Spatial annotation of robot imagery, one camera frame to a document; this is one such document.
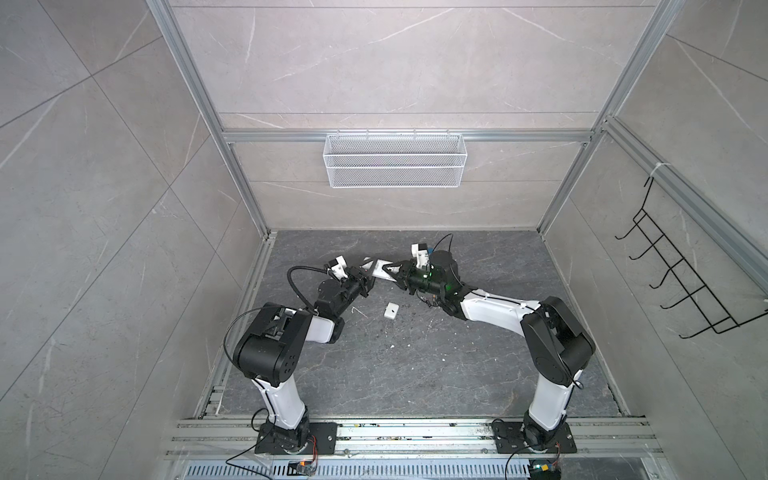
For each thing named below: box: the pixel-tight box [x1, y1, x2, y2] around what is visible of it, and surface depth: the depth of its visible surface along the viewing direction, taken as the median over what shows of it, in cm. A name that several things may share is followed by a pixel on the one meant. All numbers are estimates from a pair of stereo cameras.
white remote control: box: [364, 257, 397, 282], surface depth 85 cm
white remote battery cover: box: [384, 302, 400, 320], surface depth 98 cm
